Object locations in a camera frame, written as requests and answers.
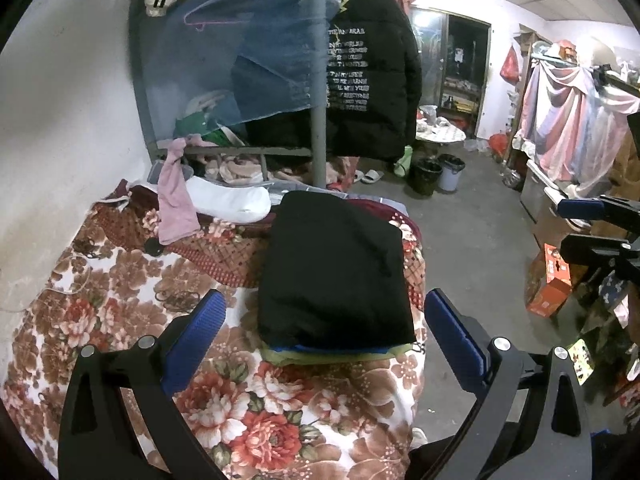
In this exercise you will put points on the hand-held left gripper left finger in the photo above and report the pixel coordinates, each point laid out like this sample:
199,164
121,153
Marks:
200,332

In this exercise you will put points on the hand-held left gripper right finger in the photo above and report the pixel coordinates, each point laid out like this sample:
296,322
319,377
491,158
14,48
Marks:
452,335

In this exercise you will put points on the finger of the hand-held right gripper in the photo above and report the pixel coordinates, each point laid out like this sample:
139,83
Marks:
590,251
580,208

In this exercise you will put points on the black hoodie with orange print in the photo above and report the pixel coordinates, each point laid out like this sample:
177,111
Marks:
335,270

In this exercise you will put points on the person's right forearm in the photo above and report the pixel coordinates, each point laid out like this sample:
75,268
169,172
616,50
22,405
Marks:
625,172

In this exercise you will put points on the orange cardboard box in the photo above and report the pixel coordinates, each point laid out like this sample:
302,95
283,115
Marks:
547,295

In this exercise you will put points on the metal pot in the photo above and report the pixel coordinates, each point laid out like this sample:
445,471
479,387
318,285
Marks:
511,179

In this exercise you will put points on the pink curtain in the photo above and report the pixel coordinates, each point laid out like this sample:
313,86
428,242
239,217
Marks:
565,125

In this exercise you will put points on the floral blanket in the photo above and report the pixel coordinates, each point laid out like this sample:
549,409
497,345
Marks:
125,285

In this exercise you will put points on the black hair clip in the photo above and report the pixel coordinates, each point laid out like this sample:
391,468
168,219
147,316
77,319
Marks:
152,247

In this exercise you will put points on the blue folded shirt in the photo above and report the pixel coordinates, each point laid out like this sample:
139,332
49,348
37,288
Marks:
300,348

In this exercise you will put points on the red plastic bag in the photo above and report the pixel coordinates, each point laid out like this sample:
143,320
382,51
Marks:
497,145
511,65

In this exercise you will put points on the olive green folded cloth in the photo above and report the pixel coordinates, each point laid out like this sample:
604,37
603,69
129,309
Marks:
340,359

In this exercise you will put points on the grey waste bin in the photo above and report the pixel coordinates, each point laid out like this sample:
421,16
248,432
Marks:
451,177

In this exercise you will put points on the pink cloth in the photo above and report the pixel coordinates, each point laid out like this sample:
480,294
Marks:
175,200

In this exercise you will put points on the white cloth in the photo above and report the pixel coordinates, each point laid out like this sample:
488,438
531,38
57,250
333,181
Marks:
225,200

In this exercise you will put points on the round white table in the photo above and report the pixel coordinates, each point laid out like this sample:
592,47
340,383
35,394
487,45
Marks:
442,134

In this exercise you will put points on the black waste bin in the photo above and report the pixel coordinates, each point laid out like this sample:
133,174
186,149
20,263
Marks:
425,180

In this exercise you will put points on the pink fleece blanket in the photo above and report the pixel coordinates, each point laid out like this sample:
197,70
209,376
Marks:
240,167

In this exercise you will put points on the white slipper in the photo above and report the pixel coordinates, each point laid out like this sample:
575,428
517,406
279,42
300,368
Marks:
372,176

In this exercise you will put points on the green plastic bag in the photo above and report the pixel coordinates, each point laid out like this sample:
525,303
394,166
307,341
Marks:
404,162

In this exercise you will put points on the dark glass door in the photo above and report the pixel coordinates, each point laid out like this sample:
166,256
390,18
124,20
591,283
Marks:
465,60

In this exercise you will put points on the black puffer jacket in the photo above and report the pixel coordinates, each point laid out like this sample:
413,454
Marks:
390,85

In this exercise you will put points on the blue mosquito net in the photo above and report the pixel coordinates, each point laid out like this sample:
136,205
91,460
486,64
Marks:
260,60

